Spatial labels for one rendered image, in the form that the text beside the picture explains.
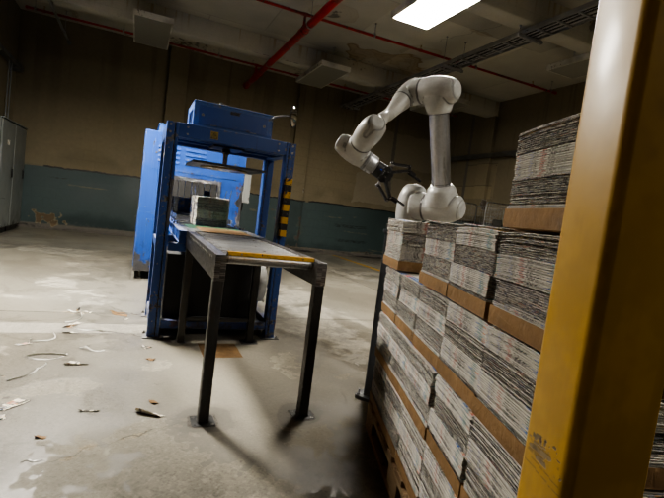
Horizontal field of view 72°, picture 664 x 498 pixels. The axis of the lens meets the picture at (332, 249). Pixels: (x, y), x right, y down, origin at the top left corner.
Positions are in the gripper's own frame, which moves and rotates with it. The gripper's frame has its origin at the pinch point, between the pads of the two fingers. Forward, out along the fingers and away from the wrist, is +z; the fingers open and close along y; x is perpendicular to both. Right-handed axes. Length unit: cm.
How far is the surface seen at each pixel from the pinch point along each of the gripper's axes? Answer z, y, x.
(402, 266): 13.3, 31.1, 13.8
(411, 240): 10.1, 19.5, 13.6
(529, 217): 1, 11, 118
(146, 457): -34, 151, 33
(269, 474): 10, 129, 38
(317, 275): -12, 58, -13
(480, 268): 8, 23, 96
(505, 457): 25, 56, 123
